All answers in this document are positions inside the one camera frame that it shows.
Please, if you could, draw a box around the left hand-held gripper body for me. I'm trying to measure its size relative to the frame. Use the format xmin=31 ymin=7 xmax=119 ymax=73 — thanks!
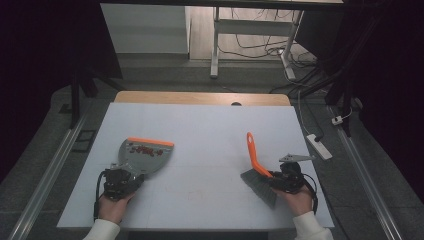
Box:
xmin=101 ymin=163 xmax=143 ymax=201

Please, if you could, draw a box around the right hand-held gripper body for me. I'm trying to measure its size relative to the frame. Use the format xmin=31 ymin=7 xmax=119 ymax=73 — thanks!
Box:
xmin=279 ymin=153 xmax=317 ymax=195

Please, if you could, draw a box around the grey dustpan with orange edge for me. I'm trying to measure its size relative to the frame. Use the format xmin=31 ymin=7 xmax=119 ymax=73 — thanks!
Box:
xmin=117 ymin=136 xmax=175 ymax=178

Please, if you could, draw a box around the pile of dark red crumbs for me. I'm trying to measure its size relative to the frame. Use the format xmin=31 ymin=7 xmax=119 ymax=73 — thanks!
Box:
xmin=128 ymin=143 xmax=164 ymax=158

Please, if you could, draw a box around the orange-handled grey brush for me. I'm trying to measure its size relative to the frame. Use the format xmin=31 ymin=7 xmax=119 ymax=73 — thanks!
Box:
xmin=240 ymin=131 xmax=278 ymax=209

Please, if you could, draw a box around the person's left hand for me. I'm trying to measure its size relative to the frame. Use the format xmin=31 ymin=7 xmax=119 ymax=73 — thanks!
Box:
xmin=97 ymin=191 xmax=136 ymax=225

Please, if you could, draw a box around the person's right hand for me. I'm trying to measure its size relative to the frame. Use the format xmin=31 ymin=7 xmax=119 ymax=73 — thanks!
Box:
xmin=271 ymin=184 xmax=316 ymax=218

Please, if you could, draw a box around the white power strip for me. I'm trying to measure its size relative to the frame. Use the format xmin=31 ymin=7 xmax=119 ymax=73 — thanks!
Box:
xmin=305 ymin=133 xmax=334 ymax=161

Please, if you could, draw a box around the white table cover sheet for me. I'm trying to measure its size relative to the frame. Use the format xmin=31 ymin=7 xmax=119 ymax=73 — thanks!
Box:
xmin=57 ymin=102 xmax=335 ymax=231

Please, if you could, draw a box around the black metal stand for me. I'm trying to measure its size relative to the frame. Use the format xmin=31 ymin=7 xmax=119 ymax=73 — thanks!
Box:
xmin=68 ymin=66 xmax=124 ymax=129
xmin=293 ymin=16 xmax=384 ymax=138

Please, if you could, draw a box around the wooden table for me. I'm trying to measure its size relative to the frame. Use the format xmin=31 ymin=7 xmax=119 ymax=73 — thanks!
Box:
xmin=114 ymin=90 xmax=292 ymax=107

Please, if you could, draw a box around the white cabinet panel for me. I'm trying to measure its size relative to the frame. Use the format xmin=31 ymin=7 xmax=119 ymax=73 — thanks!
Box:
xmin=100 ymin=3 xmax=191 ymax=55

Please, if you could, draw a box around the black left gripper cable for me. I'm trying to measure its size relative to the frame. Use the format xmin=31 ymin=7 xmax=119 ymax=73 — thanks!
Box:
xmin=93 ymin=169 xmax=108 ymax=221

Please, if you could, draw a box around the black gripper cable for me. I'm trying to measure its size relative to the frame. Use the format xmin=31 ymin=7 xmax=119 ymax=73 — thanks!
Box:
xmin=93 ymin=169 xmax=108 ymax=221
xmin=302 ymin=173 xmax=320 ymax=214

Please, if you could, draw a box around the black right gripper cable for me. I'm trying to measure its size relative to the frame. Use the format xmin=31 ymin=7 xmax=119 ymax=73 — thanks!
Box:
xmin=302 ymin=173 xmax=320 ymax=214

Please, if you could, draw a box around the black rectangular floor frame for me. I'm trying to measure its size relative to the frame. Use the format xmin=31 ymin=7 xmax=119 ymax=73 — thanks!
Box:
xmin=71 ymin=129 xmax=98 ymax=154

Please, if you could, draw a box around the metal floor rail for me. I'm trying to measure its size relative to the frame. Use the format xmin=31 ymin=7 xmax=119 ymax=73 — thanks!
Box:
xmin=6 ymin=109 xmax=89 ymax=240
xmin=328 ymin=106 xmax=404 ymax=240

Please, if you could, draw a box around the tangle of black floor cables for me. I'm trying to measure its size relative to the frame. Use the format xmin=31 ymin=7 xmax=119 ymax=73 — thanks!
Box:
xmin=218 ymin=8 xmax=323 ymax=69

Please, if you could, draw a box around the white desk frame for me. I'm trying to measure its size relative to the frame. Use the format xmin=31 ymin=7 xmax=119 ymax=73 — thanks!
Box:
xmin=209 ymin=6 xmax=305 ymax=81

